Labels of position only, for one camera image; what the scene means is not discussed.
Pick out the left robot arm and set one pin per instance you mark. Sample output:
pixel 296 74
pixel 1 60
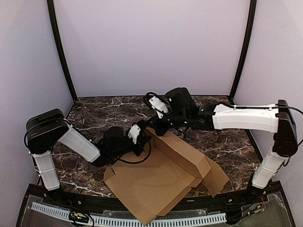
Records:
pixel 47 129

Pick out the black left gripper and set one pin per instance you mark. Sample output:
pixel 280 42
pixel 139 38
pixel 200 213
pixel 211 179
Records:
pixel 139 146

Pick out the brown cardboard box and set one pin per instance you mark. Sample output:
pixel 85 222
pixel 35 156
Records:
pixel 153 188

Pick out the small electronics board right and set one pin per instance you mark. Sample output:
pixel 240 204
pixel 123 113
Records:
pixel 256 210

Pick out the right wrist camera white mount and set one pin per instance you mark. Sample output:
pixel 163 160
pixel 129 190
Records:
pixel 156 103

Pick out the black front rail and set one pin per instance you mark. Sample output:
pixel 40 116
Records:
pixel 228 202

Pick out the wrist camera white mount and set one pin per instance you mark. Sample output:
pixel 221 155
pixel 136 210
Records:
pixel 134 133
pixel 156 103

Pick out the small electronics board left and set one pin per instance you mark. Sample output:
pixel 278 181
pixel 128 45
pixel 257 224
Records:
pixel 78 217

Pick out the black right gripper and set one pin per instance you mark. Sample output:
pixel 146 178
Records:
pixel 161 122

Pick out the black frame post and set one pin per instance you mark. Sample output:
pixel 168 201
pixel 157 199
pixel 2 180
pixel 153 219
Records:
pixel 60 50
pixel 244 49

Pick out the right black frame post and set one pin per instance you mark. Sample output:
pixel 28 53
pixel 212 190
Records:
pixel 244 49

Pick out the left black frame post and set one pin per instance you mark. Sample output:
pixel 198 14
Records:
pixel 60 50

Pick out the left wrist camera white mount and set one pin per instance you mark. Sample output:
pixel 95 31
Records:
pixel 134 133

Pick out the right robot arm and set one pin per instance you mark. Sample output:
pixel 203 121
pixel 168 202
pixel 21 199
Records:
pixel 177 109

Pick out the small electronics board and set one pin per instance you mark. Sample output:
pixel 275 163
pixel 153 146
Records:
pixel 256 210
pixel 78 217

